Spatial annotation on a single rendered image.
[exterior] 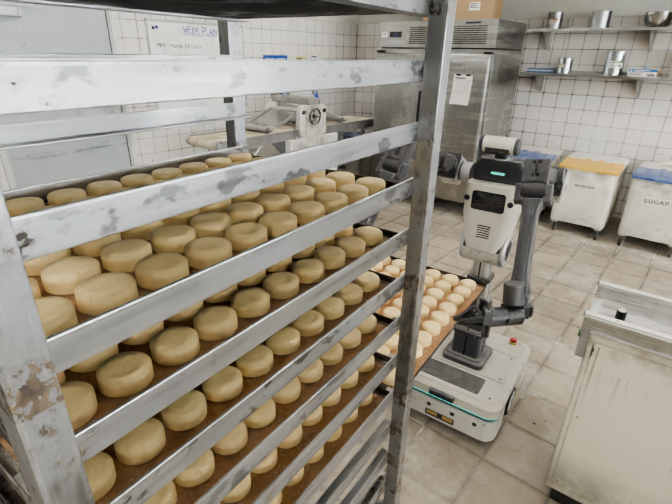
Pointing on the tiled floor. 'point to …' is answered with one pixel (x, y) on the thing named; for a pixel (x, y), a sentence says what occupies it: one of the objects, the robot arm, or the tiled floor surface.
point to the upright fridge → (394, 112)
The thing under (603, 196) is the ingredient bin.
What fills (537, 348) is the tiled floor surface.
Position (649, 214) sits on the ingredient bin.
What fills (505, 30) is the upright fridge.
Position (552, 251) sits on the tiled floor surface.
